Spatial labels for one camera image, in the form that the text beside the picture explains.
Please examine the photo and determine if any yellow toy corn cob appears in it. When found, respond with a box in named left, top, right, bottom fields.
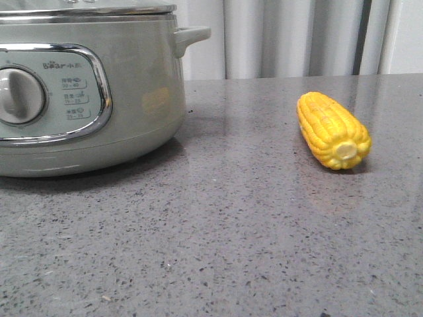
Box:
left=297, top=92, right=372, bottom=170

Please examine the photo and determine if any glass pot lid steel rim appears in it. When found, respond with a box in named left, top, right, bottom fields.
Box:
left=1, top=0, right=176, bottom=17

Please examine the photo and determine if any green electric cooking pot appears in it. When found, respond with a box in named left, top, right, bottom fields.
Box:
left=1, top=12, right=211, bottom=177

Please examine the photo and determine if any white pleated curtain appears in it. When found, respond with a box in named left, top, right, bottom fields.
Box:
left=176, top=1, right=422, bottom=80

